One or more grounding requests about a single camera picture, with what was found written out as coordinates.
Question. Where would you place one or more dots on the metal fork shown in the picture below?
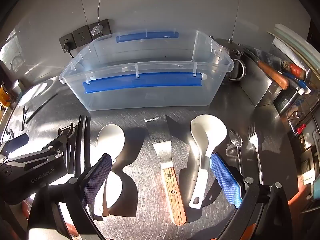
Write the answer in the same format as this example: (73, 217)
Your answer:
(253, 140)

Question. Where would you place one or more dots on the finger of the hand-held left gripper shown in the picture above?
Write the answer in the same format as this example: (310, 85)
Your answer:
(16, 142)
(50, 148)

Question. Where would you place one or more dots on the metal spoon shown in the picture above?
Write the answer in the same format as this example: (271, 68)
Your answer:
(235, 137)

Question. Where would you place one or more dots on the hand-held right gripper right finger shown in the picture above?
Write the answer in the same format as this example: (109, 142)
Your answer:
(225, 182)

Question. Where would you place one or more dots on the small dark spoon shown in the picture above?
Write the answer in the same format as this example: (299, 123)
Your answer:
(24, 111)

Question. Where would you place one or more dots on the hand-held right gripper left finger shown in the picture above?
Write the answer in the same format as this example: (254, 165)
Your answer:
(96, 180)

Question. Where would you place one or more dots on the stainless steel pot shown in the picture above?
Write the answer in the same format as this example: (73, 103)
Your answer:
(228, 48)

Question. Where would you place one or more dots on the dark wall socket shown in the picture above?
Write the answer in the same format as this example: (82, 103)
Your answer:
(68, 41)
(102, 27)
(81, 36)

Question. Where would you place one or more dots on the small red knob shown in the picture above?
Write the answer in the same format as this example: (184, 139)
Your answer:
(301, 128)

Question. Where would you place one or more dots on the thin dark stick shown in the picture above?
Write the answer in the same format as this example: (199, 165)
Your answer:
(41, 108)

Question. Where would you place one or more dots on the stainless steel knife block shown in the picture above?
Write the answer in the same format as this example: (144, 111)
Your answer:
(257, 85)

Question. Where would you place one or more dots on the white plastic rice spoon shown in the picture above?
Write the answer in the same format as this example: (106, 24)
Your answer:
(110, 140)

